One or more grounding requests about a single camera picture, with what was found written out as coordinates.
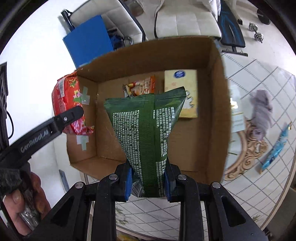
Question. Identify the grey flat strip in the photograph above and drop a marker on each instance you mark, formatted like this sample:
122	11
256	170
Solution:
63	180

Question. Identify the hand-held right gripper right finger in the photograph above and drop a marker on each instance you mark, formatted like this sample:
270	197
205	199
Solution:
168	188

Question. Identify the green printed packet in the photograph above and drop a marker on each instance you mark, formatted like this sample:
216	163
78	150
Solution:
143	129

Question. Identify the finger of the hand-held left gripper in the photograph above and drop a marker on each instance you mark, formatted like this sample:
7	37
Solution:
69	117

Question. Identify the brown cardboard box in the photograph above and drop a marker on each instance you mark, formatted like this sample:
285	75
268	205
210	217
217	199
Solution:
203	115

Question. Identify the orange snack packet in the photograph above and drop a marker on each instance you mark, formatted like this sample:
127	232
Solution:
141	87

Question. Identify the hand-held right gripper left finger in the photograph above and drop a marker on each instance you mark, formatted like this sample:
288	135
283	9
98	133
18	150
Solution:
128	186

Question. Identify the white quilted chair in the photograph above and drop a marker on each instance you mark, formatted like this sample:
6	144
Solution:
185	20
115	18

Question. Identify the person's left hand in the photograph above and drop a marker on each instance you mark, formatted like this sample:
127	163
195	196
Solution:
10	209

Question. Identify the black exercise bench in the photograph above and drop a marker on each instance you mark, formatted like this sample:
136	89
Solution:
231	27

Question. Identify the yellow flat box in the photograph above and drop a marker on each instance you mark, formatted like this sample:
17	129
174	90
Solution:
180	81

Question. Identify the black weight plate bar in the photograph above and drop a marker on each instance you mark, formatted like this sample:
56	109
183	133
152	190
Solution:
263	17

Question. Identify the blue board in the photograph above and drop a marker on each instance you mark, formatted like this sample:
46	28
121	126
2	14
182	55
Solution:
89	41

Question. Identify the red floral packet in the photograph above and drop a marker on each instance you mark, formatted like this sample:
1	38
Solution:
66	92

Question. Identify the chrome dumbbell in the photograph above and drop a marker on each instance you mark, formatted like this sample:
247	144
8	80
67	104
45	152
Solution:
256	32

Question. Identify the blue bag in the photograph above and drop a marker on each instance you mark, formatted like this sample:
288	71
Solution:
116	39

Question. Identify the blue snack packet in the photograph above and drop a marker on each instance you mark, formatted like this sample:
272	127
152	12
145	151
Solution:
275	150

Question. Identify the purple cloth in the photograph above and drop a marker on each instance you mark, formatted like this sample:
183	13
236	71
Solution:
261	111

